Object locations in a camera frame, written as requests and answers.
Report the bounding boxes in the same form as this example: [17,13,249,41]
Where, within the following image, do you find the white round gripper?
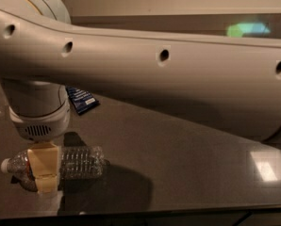
[9,101,70,193]

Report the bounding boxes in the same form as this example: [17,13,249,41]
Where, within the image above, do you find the clear plastic water bottle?
[0,146,107,193]

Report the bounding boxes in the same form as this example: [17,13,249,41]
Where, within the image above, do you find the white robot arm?
[0,0,281,149]

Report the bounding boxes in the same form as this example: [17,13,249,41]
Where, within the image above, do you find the dark blue snack bar wrapper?
[66,86,100,115]

